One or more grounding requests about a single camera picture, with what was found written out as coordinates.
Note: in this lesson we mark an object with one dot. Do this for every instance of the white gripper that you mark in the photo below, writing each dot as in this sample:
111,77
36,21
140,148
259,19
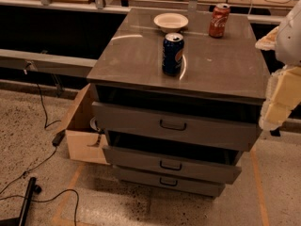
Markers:
290,40

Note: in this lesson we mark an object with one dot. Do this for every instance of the grey bottom drawer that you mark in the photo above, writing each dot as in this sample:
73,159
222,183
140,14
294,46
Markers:
169,182

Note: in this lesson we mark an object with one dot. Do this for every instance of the grey drawer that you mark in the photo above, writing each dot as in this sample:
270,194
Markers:
169,182
231,135
171,165

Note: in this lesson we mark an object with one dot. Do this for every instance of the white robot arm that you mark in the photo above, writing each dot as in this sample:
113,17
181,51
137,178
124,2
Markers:
288,40

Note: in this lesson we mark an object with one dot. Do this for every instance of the grey top drawer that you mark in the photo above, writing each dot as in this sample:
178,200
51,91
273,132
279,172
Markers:
231,135

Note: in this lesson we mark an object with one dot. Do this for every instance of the grey drawer cabinet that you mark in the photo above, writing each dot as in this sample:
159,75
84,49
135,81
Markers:
222,79

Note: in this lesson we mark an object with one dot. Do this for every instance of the grey middle drawer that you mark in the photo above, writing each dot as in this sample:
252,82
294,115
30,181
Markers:
171,165

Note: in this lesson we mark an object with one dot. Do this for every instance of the red coca-cola can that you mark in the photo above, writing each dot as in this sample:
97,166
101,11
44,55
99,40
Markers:
218,21

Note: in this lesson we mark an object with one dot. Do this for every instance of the blue pepsi can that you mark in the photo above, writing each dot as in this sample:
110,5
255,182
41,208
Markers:
172,53

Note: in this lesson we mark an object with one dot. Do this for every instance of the white bowl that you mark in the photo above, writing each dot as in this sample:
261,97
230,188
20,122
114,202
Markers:
170,22

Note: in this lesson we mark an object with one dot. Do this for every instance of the cardboard box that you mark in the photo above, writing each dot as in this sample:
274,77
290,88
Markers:
84,142

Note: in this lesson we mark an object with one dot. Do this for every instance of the black power adapter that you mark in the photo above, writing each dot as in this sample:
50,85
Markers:
58,138

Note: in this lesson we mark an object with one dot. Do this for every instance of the black stand foot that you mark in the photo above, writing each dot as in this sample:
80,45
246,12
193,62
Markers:
32,188

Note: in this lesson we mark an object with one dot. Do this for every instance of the grey metal rail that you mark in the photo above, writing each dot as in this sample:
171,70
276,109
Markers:
44,63

